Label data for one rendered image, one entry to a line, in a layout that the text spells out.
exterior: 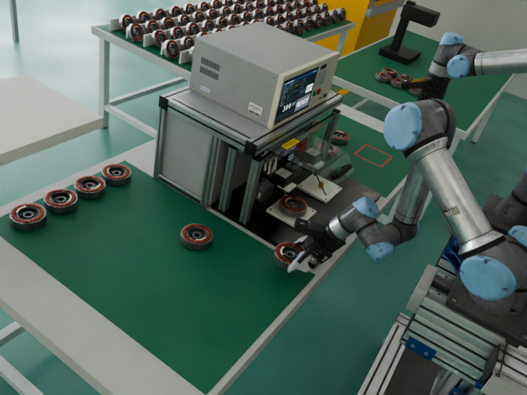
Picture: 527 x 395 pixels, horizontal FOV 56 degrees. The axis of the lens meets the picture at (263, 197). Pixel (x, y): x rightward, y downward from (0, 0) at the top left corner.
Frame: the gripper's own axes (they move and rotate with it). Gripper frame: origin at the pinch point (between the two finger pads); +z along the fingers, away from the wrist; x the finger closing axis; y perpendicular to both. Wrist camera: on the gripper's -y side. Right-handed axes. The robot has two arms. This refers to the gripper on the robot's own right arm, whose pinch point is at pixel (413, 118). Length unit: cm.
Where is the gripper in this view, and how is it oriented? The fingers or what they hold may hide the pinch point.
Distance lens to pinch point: 211.5
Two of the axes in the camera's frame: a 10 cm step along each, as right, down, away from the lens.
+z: -1.9, 8.0, 5.7
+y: 8.4, 4.4, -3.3
